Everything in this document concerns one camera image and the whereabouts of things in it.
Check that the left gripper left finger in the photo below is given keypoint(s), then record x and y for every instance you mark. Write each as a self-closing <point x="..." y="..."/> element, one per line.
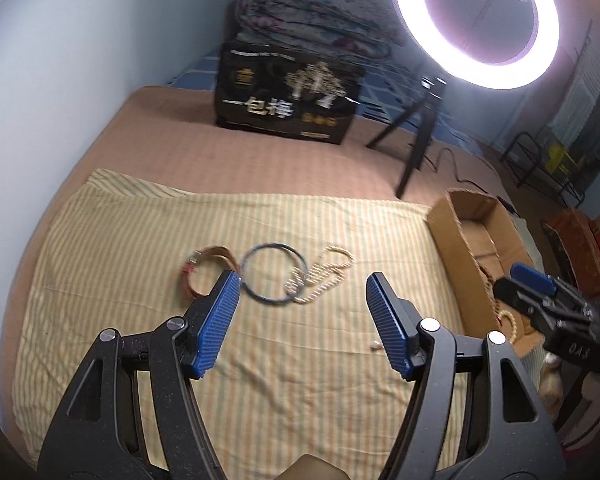
<point x="208" y="319"/>

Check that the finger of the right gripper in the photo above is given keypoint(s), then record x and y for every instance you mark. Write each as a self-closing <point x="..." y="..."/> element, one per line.
<point x="533" y="279"/>

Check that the black metal rack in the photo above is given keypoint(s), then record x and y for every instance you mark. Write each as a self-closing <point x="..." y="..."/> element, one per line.
<point x="527" y="162"/>

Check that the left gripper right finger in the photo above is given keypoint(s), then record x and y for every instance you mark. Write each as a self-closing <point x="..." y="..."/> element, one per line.
<point x="396" y="321"/>

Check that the striped yellow cloth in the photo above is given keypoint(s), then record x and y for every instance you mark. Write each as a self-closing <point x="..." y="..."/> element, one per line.
<point x="290" y="380"/>

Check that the white ring light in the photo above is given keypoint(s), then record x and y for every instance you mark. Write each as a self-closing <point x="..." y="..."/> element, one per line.
<point x="523" y="69"/>

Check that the small pearl earring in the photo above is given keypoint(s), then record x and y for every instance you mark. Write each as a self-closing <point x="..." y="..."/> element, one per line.
<point x="376" y="345"/>

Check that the black printed gift bag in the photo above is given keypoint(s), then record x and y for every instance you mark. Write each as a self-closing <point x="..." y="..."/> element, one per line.
<point x="285" y="93"/>

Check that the folded floral quilt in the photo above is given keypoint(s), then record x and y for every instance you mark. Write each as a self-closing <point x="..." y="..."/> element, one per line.
<point x="351" y="30"/>

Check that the red brown strap watch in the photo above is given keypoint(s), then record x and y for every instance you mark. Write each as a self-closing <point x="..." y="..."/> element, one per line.
<point x="199" y="260"/>

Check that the black tripod stand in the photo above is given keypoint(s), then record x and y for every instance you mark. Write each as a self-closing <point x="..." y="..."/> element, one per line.
<point x="427" y="107"/>

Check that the blue thin bangle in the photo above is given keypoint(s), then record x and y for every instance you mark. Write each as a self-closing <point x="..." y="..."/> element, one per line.
<point x="288" y="297"/>

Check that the brown cardboard box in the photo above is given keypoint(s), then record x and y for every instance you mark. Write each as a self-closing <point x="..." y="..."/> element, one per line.
<point x="478" y="243"/>

